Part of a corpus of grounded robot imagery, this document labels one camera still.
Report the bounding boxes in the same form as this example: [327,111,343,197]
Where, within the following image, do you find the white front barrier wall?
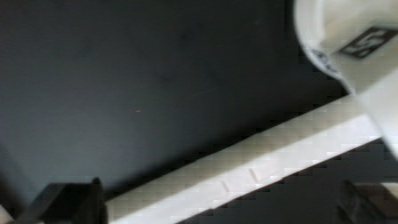
[106,96,380,224]

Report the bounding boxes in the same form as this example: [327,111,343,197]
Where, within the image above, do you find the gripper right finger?
[334,180,398,224]

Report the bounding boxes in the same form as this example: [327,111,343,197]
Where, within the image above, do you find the white stool leg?
[318,0,398,148]

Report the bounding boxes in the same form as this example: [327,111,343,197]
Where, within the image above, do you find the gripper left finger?
[10,178,108,224]

